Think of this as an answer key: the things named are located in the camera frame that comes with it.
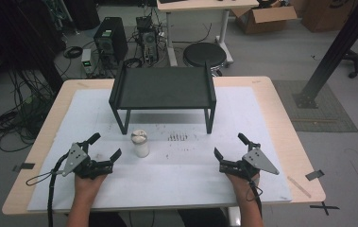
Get white-legged wooden desk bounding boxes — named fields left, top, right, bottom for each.
left=156, top=0, right=260, bottom=67

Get black tape strip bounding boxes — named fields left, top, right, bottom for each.
left=304, top=169, right=325, bottom=182
left=11, top=162, right=36, bottom=173

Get person's legs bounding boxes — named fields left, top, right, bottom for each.
left=86, top=207, right=230, bottom=227

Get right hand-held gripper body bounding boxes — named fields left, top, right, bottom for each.
left=218, top=148, right=281, bottom=183

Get black metal stand post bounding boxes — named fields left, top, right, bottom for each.
left=291, top=0, right=358, bottom=110

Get grey power supply unit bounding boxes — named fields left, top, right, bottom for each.
left=80, top=48, right=94, bottom=76

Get large black computer tower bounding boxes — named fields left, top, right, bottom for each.
left=93, top=16, right=129, bottom=65

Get black curtain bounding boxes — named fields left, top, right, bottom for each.
left=0, top=0, right=69, bottom=94

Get clear plastic strip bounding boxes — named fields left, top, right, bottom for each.
left=286, top=175, right=313, bottom=200

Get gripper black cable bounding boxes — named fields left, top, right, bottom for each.
left=245, top=179, right=264, bottom=219
left=25, top=152, right=71, bottom=227

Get grey floor mat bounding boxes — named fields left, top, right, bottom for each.
left=272, top=79, right=358, bottom=133

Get white jar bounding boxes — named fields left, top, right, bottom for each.
left=130, top=129, right=151, bottom=159

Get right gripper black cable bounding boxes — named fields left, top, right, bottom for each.
left=245, top=179, right=264, bottom=219

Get person's right hand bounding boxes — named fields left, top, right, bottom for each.
left=225, top=173, right=261, bottom=203

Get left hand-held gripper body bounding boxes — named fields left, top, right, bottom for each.
left=61, top=141, right=115, bottom=181

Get small black computer tower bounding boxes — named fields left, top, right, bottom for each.
left=138, top=27, right=161, bottom=64

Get bundle of black floor cables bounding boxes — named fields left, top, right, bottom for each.
left=0, top=67, right=57, bottom=153

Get white table mat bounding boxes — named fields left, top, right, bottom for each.
left=26, top=86, right=294, bottom=212

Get small black box device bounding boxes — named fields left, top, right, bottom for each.
left=135, top=15, right=153, bottom=31

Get black metal shelf rack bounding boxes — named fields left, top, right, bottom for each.
left=108, top=61, right=217, bottom=136

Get person's left hand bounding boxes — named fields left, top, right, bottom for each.
left=74, top=173, right=108, bottom=203

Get open cardboard box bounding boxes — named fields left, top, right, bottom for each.
left=230, top=4, right=298, bottom=35

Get black tape cross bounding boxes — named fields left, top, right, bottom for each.
left=309, top=201, right=341, bottom=217

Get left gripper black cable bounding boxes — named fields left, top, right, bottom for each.
left=25, top=152, right=71, bottom=227

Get closed cardboard box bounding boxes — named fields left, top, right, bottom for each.
left=301, top=0, right=358, bottom=33

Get coiled black cable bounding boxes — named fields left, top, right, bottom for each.
left=62, top=45, right=84, bottom=60

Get black round stool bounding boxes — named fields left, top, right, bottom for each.
left=182, top=42, right=228, bottom=69

